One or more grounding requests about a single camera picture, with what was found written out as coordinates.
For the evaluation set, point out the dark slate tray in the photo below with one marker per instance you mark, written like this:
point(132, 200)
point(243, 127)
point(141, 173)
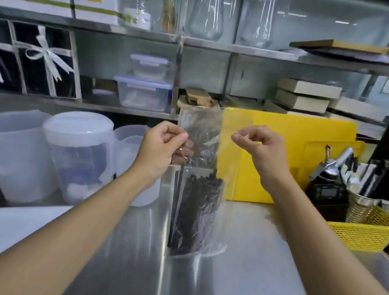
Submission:
point(363, 57)

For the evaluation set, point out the black digital scale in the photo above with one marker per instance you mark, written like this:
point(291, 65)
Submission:
point(327, 194)

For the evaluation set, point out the bundle of black straws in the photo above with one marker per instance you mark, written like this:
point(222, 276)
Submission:
point(197, 212)

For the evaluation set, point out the clear plastic canister white lid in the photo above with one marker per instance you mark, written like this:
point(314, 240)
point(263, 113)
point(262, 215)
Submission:
point(75, 156)

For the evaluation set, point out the small glass jar white label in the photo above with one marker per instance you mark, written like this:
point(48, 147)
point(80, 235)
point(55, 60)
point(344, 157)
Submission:
point(138, 15)

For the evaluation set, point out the person's left thumb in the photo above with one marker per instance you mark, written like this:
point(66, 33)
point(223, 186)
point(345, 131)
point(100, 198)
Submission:
point(178, 136)

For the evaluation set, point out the person's left hand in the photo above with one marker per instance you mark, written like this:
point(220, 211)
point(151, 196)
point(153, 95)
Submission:
point(155, 154)

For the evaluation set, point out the yellow plastic mesh basket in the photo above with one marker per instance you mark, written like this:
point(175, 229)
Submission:
point(368, 232)

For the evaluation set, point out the person's right hand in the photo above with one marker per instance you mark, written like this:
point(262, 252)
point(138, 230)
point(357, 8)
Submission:
point(270, 157)

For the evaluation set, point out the large clear lidded food container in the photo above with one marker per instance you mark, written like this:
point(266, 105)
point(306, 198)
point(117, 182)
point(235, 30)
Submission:
point(142, 94)

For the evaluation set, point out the stainless steel shelf rack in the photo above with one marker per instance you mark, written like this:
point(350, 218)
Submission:
point(180, 40)

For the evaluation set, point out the beige flat box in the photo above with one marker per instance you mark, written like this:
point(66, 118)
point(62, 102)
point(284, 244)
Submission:
point(278, 108)
point(308, 88)
point(301, 101)

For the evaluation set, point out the white flat box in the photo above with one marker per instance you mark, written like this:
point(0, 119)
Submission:
point(359, 107)

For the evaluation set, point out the person's right thumb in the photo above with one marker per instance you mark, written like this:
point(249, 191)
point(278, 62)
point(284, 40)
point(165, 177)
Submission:
point(242, 143)

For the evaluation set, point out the translucent plastic measuring pitcher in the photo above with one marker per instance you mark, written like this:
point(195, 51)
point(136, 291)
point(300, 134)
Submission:
point(128, 149)
point(12, 157)

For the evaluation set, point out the clear glass carafe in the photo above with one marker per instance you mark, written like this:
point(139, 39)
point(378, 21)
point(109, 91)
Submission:
point(260, 20)
point(207, 11)

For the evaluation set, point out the small clear lidded food container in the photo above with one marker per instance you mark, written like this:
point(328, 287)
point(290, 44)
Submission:
point(148, 67)

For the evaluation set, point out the person's right forearm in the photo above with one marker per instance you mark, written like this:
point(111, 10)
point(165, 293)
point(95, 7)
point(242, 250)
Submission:
point(322, 269)

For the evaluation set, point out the large yellow cutting board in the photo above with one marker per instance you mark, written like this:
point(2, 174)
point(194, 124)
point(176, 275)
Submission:
point(285, 130)

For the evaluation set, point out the wooden block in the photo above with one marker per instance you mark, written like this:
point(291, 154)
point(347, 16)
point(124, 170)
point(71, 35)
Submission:
point(198, 97)

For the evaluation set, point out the clear plastic straw bag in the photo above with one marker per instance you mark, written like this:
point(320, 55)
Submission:
point(199, 161)

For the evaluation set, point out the steel utensil cup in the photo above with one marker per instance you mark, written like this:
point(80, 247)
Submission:
point(359, 210)

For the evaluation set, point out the wooden board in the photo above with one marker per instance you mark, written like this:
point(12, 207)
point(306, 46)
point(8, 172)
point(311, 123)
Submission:
point(339, 45)

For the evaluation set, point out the person's left forearm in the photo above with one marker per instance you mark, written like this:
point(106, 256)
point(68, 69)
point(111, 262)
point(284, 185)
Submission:
point(67, 232)

